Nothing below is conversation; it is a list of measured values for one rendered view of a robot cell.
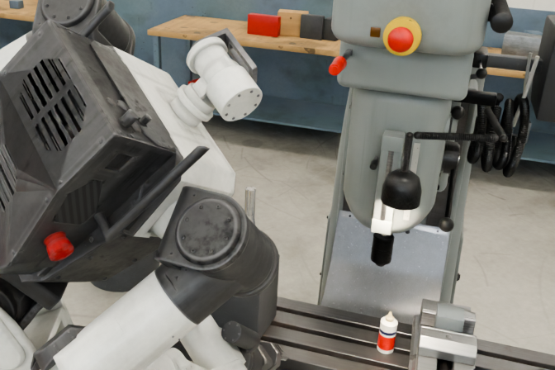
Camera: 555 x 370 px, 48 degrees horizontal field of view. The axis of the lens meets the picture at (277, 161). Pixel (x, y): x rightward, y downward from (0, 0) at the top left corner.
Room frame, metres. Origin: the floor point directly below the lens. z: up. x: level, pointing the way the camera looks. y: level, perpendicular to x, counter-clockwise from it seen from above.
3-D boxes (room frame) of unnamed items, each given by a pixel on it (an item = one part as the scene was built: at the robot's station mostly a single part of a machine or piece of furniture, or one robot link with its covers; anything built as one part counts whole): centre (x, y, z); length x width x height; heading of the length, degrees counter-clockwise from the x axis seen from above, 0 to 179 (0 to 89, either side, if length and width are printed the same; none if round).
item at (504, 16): (1.23, -0.40, 1.79); 0.45 x 0.04 x 0.04; 165
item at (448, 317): (1.19, -0.42, 1.07); 0.06 x 0.05 x 0.06; 77
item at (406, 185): (1.04, -0.23, 1.48); 0.07 x 0.07 x 0.06
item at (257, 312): (1.31, 0.11, 1.06); 0.22 x 0.12 x 0.20; 69
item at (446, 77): (1.28, -0.26, 1.68); 0.34 x 0.24 x 0.10; 165
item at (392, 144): (1.13, -0.22, 1.45); 0.04 x 0.04 x 0.21; 75
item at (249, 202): (1.29, 0.06, 1.28); 0.03 x 0.03 x 0.11
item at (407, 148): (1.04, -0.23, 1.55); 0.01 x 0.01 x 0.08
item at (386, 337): (1.22, -0.29, 1.01); 0.04 x 0.04 x 0.11
